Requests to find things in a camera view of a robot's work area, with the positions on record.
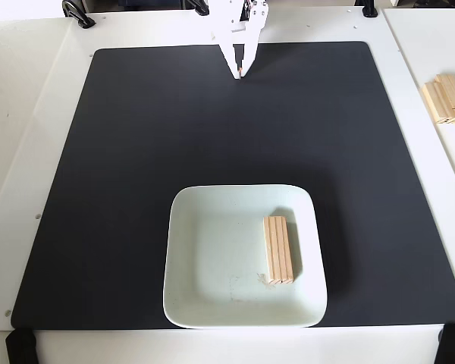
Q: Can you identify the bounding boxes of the white work board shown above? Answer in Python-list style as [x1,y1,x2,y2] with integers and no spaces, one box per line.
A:
[0,7,455,331]

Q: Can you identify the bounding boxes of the light wooden stick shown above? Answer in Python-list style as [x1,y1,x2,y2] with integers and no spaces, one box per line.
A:
[421,82,455,125]
[435,74,455,111]

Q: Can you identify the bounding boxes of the black rubber mat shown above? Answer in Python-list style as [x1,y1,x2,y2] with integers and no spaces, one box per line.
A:
[10,40,455,330]

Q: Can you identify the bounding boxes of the grooved wooden block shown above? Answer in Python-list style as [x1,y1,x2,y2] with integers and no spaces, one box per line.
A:
[262,215,295,285]

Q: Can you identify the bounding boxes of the white square plate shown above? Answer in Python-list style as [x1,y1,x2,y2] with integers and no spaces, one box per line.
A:
[162,184,329,329]

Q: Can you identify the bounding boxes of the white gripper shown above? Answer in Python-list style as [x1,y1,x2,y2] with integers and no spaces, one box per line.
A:
[211,0,269,80]

